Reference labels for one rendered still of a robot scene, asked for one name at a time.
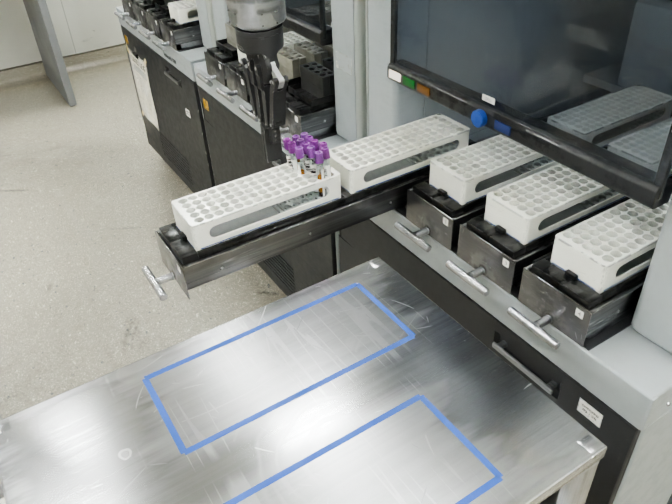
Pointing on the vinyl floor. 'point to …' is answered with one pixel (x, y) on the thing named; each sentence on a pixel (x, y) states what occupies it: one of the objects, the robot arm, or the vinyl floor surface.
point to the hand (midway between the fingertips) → (271, 141)
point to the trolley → (306, 415)
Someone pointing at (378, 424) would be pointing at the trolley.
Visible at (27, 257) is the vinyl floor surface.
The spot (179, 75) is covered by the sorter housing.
